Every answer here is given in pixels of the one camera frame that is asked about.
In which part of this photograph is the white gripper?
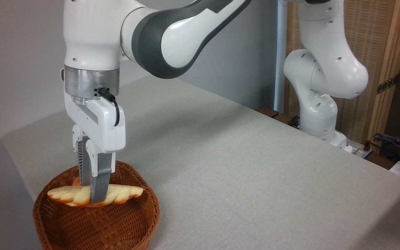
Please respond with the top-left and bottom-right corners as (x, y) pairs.
(65, 94), (126, 205)

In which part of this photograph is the long braided bread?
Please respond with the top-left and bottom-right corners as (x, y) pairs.
(47, 185), (144, 208)

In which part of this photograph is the brown wicker basket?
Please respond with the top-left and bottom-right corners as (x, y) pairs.
(33, 160), (160, 250)

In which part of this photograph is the grey tablecloth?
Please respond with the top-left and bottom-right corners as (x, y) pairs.
(0, 76), (400, 250)

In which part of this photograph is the white vertical pole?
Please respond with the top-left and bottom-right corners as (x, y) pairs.
(274, 0), (288, 113)

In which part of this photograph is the white power strip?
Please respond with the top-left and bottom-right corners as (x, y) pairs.
(346, 145), (374, 159)

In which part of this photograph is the metal screen hinge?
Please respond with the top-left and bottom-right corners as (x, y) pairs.
(376, 75), (399, 95)

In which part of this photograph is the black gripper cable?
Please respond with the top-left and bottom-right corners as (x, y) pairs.
(95, 88), (120, 127)

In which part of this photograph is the black cable bundle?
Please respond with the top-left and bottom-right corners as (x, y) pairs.
(373, 133), (400, 164)

